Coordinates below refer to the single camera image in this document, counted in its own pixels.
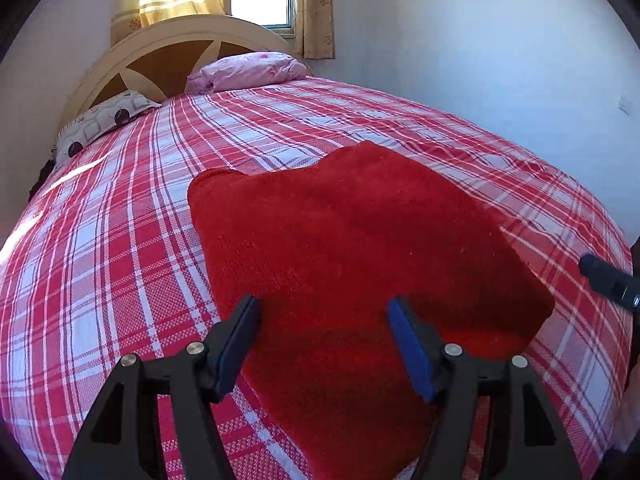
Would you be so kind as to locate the red towel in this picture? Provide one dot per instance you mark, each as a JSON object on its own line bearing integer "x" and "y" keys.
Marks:
{"x": 325, "y": 240}

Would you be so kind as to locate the cream wooden headboard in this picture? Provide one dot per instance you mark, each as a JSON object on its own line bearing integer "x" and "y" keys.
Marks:
{"x": 165, "y": 60}

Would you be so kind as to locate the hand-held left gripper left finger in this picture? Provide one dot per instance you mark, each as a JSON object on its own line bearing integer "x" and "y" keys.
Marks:
{"x": 240, "y": 345}

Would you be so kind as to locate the red white plaid bed sheet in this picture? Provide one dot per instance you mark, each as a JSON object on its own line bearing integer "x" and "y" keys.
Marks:
{"x": 100, "y": 260}

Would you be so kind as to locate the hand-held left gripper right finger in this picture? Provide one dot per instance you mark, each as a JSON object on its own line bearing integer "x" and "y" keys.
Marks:
{"x": 412, "y": 355}

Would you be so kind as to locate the pink pillow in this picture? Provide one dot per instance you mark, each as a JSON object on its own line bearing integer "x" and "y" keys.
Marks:
{"x": 245, "y": 70}

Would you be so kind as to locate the dark cloth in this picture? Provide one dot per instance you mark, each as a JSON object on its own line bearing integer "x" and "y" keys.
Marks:
{"x": 41, "y": 177}

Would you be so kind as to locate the narrow yellow curtain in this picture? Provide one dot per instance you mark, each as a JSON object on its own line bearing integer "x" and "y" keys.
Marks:
{"x": 312, "y": 10}

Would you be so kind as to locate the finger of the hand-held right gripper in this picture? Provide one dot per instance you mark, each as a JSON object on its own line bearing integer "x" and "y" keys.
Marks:
{"x": 607, "y": 282}

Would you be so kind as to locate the grey patterned pillow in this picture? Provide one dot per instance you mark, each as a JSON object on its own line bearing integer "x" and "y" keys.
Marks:
{"x": 100, "y": 122}

